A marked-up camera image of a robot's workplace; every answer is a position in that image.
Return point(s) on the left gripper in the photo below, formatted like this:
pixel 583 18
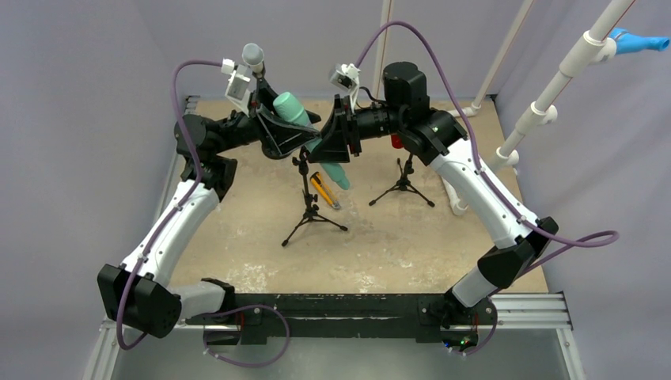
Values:
pixel 286 137

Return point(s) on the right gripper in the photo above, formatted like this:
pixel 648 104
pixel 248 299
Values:
pixel 350 127

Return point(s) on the red glitter microphone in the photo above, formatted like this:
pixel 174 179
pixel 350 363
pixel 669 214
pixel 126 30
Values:
pixel 396 142

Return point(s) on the black tripod shockmount stand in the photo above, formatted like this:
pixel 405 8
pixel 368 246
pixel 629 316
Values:
pixel 403 184

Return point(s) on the black tripod mic stand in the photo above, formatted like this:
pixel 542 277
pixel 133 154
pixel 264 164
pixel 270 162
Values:
pixel 311 212

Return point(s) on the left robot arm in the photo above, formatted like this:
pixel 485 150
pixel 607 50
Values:
pixel 136 293

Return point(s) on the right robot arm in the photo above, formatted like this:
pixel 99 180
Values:
pixel 441 143

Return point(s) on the grey white microphone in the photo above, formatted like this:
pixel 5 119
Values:
pixel 253 57

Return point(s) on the yellow utility knife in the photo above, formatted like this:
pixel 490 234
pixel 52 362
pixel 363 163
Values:
pixel 324 191

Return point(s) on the blue pipe fitting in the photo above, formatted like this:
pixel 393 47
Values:
pixel 627 43

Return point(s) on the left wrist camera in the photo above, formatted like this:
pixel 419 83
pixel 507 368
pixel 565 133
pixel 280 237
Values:
pixel 237 90

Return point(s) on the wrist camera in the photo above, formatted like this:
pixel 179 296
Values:
pixel 237 90
pixel 346 77

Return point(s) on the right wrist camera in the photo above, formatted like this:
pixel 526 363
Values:
pixel 346 77

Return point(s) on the white PVC pipe frame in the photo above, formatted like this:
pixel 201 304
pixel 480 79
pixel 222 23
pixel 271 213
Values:
pixel 582 166

